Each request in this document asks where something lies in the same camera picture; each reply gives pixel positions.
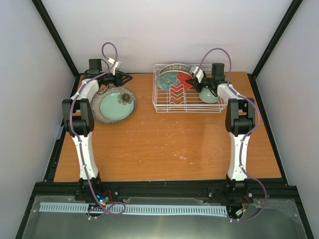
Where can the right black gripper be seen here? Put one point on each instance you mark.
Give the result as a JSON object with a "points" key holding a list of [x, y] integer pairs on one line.
{"points": [[195, 81]]}

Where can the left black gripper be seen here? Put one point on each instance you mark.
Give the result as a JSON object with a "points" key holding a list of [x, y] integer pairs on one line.
{"points": [[118, 78]]}

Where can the mint green bowl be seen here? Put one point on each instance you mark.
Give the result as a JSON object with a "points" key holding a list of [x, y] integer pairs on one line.
{"points": [[206, 96]]}

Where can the floral patterned bowl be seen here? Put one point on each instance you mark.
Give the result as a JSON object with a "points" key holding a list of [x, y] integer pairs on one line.
{"points": [[176, 67]]}

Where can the red and teal plate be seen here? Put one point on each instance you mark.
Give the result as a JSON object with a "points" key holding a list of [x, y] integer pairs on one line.
{"points": [[173, 81]]}

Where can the large grey rimmed plate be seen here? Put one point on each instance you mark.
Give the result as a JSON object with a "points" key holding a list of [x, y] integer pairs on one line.
{"points": [[98, 97]]}

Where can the mint plate with flower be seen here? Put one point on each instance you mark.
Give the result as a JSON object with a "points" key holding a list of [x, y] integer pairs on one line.
{"points": [[117, 106]]}

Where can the dark blue mug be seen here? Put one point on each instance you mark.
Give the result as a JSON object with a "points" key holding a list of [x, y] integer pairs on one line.
{"points": [[194, 70]]}

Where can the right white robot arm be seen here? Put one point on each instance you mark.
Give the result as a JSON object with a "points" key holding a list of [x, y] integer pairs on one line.
{"points": [[240, 115]]}

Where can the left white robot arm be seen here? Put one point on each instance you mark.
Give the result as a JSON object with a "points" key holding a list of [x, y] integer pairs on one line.
{"points": [[79, 122]]}

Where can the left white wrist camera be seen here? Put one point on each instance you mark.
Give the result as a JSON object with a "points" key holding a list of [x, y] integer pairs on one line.
{"points": [[114, 65]]}

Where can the white wire dish rack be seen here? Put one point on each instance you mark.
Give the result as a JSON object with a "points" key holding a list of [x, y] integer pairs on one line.
{"points": [[181, 102]]}

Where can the black left frame post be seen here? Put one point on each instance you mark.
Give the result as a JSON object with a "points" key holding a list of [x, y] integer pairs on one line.
{"points": [[43, 13]]}

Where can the black frame post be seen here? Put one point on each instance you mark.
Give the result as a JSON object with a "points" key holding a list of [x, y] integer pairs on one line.
{"points": [[43, 13], [286, 19]]}

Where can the black right frame post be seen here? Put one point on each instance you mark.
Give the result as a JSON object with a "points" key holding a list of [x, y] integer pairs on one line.
{"points": [[286, 19]]}

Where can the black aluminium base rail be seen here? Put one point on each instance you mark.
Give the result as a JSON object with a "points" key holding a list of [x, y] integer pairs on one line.
{"points": [[212, 191]]}

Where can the light blue cable duct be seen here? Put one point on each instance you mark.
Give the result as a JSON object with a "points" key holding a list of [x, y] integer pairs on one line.
{"points": [[136, 210]]}

